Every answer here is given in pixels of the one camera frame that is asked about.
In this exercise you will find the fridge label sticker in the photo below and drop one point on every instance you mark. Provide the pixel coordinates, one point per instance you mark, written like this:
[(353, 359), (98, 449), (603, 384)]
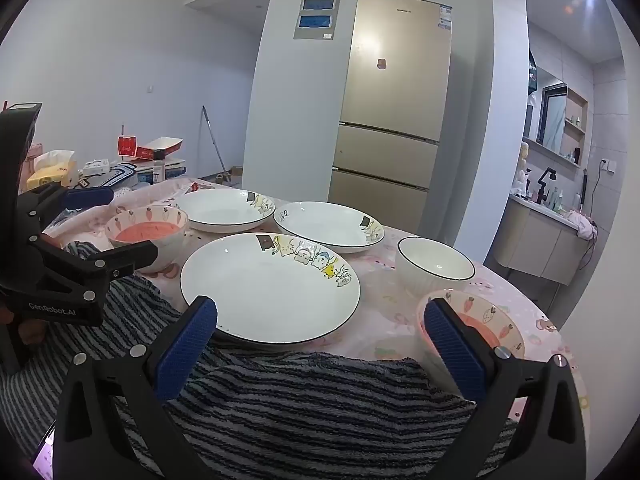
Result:
[(445, 16)]

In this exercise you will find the blue white flat box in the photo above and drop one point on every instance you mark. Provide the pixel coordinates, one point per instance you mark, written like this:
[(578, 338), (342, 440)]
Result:
[(172, 171)]

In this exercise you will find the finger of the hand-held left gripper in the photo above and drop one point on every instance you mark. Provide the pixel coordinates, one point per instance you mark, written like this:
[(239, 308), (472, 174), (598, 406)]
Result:
[(90, 197), (130, 255)]

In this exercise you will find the black-capped spice bottle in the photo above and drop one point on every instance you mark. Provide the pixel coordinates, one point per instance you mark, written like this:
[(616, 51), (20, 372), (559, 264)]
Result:
[(158, 170)]

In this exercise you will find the white cartoon print plate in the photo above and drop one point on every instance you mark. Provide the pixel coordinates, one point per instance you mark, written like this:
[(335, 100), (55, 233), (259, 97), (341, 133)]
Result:
[(270, 290), (220, 210), (325, 225)]

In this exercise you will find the small red paper carton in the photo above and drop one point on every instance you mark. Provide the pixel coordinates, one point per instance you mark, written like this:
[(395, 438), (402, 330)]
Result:
[(126, 147)]

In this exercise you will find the brown slippers pair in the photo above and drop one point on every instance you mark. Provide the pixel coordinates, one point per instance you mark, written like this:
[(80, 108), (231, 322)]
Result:
[(223, 177)]

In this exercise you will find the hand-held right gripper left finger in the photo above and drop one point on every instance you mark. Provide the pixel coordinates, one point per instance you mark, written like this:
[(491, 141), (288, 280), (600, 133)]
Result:
[(187, 345)]

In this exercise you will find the pink cartoon tablecloth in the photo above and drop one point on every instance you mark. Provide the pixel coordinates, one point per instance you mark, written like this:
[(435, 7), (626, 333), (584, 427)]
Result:
[(390, 320)]

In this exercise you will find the smartphone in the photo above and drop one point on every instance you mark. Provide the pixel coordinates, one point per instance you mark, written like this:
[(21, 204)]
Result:
[(45, 452)]

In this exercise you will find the red white paper leaflet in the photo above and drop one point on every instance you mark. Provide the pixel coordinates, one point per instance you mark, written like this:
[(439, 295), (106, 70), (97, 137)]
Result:
[(194, 187)]

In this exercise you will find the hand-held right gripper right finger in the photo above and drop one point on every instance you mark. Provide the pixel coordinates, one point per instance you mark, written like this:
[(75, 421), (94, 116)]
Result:
[(455, 350)]

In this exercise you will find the black faucet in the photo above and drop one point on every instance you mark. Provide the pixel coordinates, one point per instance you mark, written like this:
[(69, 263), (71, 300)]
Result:
[(545, 177)]

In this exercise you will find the row of toiletry bottles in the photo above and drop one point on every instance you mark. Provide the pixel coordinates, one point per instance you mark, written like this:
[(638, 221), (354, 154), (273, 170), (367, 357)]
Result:
[(557, 200)]

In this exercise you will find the pink carrot print bowl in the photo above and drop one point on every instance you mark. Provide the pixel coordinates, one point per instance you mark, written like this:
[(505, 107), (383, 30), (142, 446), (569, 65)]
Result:
[(492, 322), (145, 230)]

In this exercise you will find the yellow plush toy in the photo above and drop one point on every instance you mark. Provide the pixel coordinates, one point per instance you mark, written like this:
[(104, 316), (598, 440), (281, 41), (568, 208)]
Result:
[(523, 160)]

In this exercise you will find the bathroom mirror cabinet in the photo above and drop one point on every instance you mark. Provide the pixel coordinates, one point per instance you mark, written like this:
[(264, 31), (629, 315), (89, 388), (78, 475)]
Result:
[(552, 110)]

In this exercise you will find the white wall socket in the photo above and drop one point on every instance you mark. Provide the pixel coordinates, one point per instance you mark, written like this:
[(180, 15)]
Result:
[(607, 165)]

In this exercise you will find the pink fridge magnet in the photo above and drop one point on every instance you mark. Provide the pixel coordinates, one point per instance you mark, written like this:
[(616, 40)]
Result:
[(382, 64)]

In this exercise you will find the small white box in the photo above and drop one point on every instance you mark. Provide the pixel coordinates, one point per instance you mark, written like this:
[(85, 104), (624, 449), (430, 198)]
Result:
[(96, 164)]

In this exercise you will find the dark hanging cloth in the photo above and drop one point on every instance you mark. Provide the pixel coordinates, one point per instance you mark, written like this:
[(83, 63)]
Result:
[(533, 77)]

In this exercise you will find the gold refrigerator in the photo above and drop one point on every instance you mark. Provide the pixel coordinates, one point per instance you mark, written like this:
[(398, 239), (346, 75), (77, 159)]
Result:
[(395, 110)]

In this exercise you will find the silver wall control panel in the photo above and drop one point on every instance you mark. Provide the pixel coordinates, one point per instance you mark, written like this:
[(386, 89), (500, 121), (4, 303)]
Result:
[(315, 12)]

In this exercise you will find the yellow tissue pack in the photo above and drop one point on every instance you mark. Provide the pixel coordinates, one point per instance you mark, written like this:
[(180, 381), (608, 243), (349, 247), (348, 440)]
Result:
[(50, 172)]

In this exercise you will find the beige bathroom vanity cabinet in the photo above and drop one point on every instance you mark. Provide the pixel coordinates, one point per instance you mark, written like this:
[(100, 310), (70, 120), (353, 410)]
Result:
[(535, 240)]

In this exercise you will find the red white cardboard box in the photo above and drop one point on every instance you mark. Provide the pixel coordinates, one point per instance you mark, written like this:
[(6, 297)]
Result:
[(160, 147)]

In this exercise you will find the white ribbed black-rimmed bowl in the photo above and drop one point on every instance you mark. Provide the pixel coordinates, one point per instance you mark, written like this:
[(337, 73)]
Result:
[(435, 270)]

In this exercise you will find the pink cloth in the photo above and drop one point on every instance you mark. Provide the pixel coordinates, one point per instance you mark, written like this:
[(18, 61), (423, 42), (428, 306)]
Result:
[(582, 225)]

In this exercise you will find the grey black striped towel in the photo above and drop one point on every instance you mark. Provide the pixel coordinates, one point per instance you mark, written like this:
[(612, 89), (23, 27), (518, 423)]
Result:
[(300, 410)]

